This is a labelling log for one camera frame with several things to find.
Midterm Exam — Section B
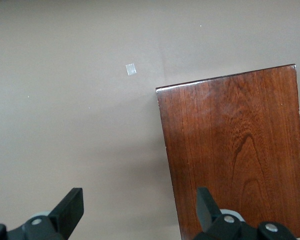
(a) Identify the dark brown wooden cabinet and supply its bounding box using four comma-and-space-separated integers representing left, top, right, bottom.
155, 63, 300, 240

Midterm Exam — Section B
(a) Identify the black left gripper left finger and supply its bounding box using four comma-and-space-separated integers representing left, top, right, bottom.
0, 187, 85, 240

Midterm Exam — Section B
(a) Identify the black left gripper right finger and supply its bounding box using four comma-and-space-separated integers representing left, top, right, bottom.
196, 186, 297, 240

